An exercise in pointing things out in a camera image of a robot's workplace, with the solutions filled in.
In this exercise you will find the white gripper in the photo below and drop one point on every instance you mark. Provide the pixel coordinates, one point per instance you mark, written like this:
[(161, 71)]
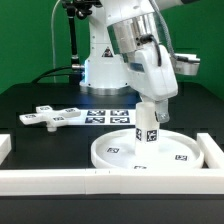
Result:
[(156, 82)]

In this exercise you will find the white round table top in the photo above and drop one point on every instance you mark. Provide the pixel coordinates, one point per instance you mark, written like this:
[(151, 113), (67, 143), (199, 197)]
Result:
[(161, 149)]

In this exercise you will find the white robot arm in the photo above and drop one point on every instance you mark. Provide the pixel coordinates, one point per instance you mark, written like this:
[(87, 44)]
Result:
[(130, 47)]

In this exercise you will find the white marker sheet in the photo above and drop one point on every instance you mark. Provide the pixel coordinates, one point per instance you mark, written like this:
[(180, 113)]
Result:
[(104, 117)]

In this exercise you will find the white cross-shaped table base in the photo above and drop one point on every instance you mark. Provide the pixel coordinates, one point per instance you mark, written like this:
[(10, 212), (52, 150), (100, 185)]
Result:
[(52, 118)]

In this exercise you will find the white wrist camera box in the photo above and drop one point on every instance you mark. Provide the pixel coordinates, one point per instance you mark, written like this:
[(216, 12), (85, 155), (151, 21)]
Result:
[(186, 64)]

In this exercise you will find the white fence right rail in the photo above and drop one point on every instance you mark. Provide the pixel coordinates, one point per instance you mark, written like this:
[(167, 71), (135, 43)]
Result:
[(213, 155)]

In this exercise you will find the white fence rail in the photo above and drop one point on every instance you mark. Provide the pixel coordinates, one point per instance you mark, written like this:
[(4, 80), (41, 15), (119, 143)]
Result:
[(99, 181), (213, 155), (5, 146)]

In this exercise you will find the white fence front rail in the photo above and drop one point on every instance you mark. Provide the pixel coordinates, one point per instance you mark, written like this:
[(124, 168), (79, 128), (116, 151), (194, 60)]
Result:
[(99, 181)]

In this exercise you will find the black camera stand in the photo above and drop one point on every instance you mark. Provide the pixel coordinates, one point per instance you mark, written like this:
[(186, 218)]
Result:
[(80, 9)]

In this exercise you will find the white fence left rail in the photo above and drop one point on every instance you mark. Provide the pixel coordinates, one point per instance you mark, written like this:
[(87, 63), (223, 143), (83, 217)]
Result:
[(5, 146)]

